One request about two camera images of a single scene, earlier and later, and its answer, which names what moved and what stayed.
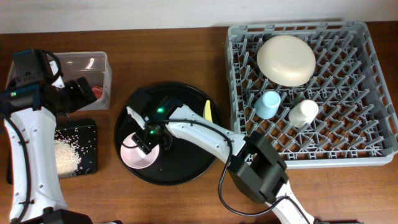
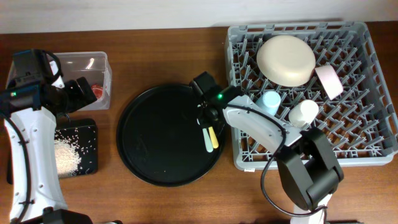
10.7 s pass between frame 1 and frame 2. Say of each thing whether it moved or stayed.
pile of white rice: stayed
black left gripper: stayed
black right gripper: moved
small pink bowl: moved
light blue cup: stayed
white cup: stayed
